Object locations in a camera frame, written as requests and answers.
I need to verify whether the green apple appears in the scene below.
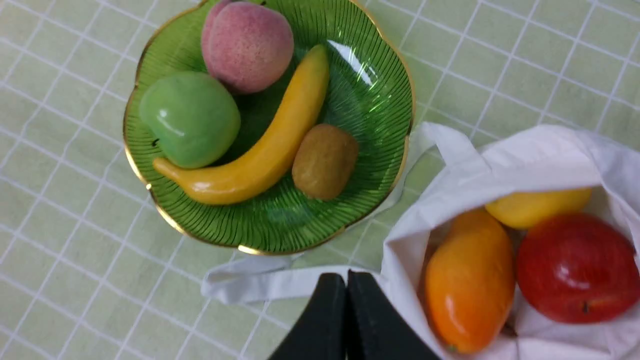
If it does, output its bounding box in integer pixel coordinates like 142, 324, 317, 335
139, 71, 242, 169

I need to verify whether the white cloth tote bag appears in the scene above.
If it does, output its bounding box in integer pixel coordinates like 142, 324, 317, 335
200, 122, 639, 360

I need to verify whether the yellow lemon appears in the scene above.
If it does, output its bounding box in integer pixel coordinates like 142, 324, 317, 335
484, 187, 593, 230

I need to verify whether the orange mango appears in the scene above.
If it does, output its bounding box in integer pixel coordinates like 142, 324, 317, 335
424, 208, 516, 354

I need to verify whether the yellow banana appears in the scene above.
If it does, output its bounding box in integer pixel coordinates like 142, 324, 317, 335
152, 44, 330, 206

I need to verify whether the green checkered tablecloth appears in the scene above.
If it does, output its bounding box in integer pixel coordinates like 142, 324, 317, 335
0, 0, 640, 360

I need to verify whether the green glass fruit bowl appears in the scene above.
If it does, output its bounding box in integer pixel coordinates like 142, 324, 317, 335
122, 0, 416, 256

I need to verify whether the pink peach with leaf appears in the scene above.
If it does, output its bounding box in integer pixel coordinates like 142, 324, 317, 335
200, 0, 294, 94

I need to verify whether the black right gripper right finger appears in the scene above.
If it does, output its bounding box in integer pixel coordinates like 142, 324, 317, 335
347, 270, 439, 360

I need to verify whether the red apple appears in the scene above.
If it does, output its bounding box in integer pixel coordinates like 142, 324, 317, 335
516, 213, 639, 324

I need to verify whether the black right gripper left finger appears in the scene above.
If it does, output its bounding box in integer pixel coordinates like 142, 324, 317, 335
269, 273, 346, 360

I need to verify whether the brown kiwi fruit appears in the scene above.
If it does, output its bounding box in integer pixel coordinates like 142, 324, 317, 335
292, 123, 359, 201

